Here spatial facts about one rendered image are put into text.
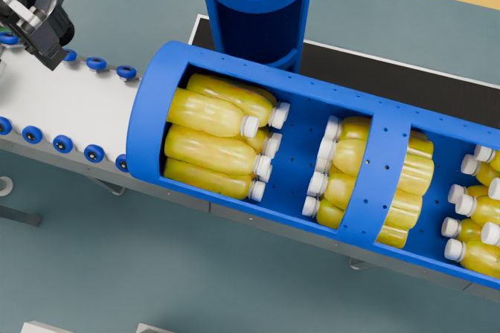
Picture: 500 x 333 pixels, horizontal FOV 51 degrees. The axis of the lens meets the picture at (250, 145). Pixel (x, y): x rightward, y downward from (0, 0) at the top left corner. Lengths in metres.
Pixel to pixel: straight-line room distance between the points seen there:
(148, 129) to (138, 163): 0.08
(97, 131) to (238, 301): 1.05
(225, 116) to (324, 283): 1.25
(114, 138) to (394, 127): 0.64
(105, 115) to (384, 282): 1.29
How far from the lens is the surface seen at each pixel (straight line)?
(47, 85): 1.35
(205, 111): 0.96
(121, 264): 2.16
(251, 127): 0.96
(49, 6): 1.68
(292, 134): 1.16
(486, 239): 1.05
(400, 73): 2.17
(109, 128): 1.27
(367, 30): 2.39
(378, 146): 0.90
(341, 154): 0.95
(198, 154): 0.99
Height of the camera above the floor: 2.09
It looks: 75 degrees down
